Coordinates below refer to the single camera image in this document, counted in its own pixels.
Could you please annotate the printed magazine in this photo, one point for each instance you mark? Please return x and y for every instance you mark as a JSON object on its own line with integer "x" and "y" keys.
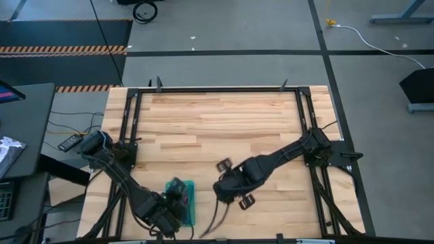
{"x": 8, "y": 152}

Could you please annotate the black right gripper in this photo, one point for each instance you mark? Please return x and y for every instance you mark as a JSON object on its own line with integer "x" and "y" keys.
{"x": 230, "y": 186}

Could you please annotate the black aluminium table frame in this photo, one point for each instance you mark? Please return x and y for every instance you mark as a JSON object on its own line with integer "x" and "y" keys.
{"x": 217, "y": 90}

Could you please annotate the black box on grey stand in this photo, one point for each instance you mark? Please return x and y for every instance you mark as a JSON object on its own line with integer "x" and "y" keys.
{"x": 420, "y": 86}

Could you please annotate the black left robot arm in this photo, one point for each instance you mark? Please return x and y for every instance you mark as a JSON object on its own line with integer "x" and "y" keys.
{"x": 135, "y": 196}

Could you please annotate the grey table leg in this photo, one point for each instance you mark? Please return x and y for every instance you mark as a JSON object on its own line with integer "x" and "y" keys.
{"x": 400, "y": 17}

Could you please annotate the black hazard-striped floor mat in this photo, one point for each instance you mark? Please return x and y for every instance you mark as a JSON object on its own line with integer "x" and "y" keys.
{"x": 51, "y": 34}

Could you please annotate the black clamp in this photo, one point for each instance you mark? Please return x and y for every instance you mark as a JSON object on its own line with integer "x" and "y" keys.
{"x": 158, "y": 84}
{"x": 284, "y": 84}

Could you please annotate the black keyboard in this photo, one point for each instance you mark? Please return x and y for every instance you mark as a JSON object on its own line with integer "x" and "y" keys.
{"x": 5, "y": 203}

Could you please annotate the computer monitor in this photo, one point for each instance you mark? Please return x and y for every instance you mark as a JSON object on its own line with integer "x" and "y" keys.
{"x": 8, "y": 95}

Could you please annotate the black power strip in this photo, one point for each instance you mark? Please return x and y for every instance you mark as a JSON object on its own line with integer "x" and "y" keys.
{"x": 69, "y": 142}

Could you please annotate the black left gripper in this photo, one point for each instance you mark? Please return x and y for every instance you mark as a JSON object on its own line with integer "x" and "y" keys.
{"x": 176, "y": 200}

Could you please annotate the grey desk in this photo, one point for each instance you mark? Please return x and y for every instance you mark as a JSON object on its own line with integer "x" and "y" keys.
{"x": 30, "y": 128}

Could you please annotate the translucent green plastic bin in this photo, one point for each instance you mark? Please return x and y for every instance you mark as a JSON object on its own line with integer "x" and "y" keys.
{"x": 192, "y": 217}

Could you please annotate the dark grey side table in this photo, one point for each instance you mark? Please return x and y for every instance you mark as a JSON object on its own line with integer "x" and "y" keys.
{"x": 30, "y": 203}

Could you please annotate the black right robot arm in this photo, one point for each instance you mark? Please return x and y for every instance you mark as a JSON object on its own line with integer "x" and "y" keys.
{"x": 278, "y": 159}

